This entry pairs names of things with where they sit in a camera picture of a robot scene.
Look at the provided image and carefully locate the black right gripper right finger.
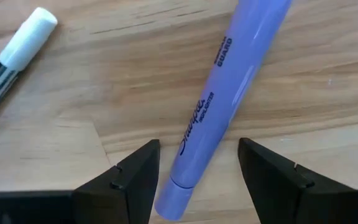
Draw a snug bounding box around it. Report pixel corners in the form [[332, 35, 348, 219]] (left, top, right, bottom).
[[237, 138, 354, 224]]

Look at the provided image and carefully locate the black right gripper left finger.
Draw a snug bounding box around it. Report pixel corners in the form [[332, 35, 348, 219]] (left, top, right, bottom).
[[73, 139, 162, 224]]

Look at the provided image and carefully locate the purple Sharpie highlighter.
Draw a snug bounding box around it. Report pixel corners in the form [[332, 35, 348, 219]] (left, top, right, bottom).
[[153, 0, 293, 222]]

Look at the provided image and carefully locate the black Expo marker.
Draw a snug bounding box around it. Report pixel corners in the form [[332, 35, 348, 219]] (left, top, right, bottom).
[[0, 6, 58, 125]]

